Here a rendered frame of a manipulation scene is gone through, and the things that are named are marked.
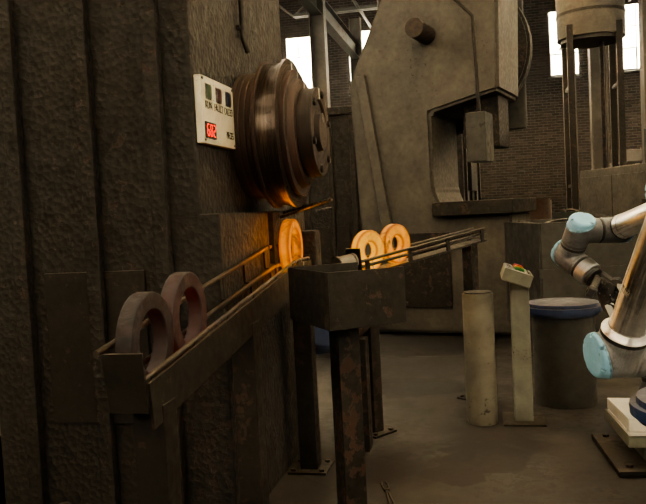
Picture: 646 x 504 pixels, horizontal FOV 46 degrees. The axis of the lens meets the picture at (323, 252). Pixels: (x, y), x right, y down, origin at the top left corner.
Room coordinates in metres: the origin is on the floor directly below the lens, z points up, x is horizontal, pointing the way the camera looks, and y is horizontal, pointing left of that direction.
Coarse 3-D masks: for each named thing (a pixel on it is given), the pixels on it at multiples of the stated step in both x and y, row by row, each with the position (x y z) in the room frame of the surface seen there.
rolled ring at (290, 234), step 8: (288, 224) 2.41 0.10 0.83; (296, 224) 2.47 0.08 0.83; (280, 232) 2.39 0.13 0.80; (288, 232) 2.38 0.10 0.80; (296, 232) 2.49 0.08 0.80; (280, 240) 2.38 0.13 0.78; (288, 240) 2.37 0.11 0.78; (296, 240) 2.51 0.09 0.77; (280, 248) 2.37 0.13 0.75; (288, 248) 2.37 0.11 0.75; (296, 248) 2.52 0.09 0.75; (280, 256) 2.37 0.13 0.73; (288, 256) 2.37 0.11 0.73; (296, 256) 2.51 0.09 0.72
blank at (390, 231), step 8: (392, 224) 3.00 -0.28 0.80; (384, 232) 2.97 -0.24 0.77; (392, 232) 2.98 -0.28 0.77; (400, 232) 3.02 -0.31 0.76; (384, 240) 2.95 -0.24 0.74; (400, 240) 3.03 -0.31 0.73; (408, 240) 3.05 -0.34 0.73; (384, 248) 2.95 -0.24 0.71; (392, 248) 2.98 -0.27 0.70; (400, 248) 3.03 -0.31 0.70; (392, 256) 2.98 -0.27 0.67
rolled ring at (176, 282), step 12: (180, 276) 1.54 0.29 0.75; (192, 276) 1.59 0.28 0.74; (168, 288) 1.52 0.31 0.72; (180, 288) 1.53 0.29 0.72; (192, 288) 1.60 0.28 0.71; (168, 300) 1.50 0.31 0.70; (180, 300) 1.52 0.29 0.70; (192, 300) 1.63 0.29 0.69; (204, 300) 1.65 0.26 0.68; (192, 312) 1.64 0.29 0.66; (204, 312) 1.65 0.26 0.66; (192, 324) 1.63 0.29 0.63; (204, 324) 1.64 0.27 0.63; (180, 336) 1.51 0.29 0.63; (192, 336) 1.61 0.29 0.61
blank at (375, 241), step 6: (360, 234) 2.87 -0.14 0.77; (366, 234) 2.88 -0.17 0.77; (372, 234) 2.91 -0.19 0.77; (378, 234) 2.93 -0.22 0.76; (354, 240) 2.87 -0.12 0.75; (360, 240) 2.86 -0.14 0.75; (366, 240) 2.88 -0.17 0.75; (372, 240) 2.90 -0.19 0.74; (378, 240) 2.93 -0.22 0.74; (354, 246) 2.86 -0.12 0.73; (360, 246) 2.86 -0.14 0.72; (372, 246) 2.93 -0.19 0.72; (378, 246) 2.93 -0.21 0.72; (372, 252) 2.93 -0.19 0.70; (378, 252) 2.93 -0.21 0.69; (366, 258) 2.88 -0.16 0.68; (378, 264) 2.92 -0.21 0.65
